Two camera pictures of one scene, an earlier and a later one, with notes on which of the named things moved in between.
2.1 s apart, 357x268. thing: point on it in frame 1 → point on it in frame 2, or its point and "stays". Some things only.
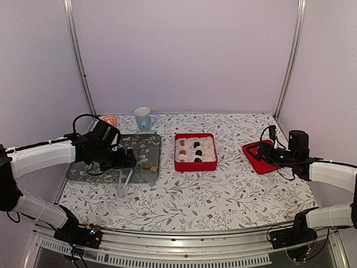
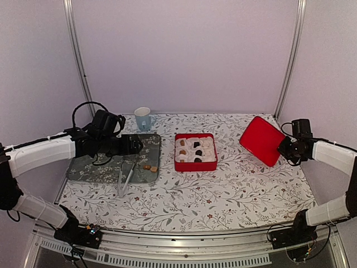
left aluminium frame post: [68, 15] stays
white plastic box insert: [194, 149] stays
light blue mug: [144, 120] stays
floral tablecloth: [237, 195] stays
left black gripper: [121, 163] → [126, 149]
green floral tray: [147, 169] stays
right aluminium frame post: [295, 54] stays
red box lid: [251, 151] → [263, 139]
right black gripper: [263, 146] → [281, 149]
